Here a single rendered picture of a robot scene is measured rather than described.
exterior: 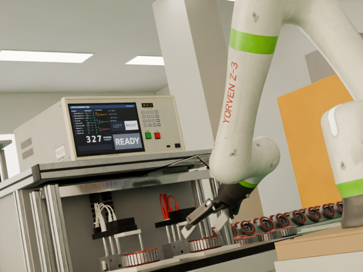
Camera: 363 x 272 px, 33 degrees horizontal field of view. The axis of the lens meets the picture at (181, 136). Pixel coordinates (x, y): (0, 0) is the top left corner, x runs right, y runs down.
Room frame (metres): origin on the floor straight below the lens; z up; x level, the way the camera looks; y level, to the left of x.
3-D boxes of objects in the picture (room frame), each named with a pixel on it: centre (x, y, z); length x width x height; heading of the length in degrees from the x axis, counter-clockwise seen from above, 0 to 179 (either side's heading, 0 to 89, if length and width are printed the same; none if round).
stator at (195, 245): (1.91, 0.00, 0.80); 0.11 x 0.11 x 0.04
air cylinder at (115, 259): (1.87, 0.27, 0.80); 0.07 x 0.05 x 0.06; 130
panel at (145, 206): (2.03, 0.25, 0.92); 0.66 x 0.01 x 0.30; 130
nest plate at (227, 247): (1.91, 0.00, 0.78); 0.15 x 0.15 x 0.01; 40
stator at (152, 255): (1.76, 0.18, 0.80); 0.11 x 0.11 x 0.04
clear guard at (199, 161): (1.96, -0.05, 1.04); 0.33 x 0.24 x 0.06; 40
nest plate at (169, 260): (1.76, 0.18, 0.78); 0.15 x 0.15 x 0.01; 40
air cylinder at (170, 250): (2.02, 0.09, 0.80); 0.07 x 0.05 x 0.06; 130
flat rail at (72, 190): (1.91, 0.15, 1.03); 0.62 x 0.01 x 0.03; 130
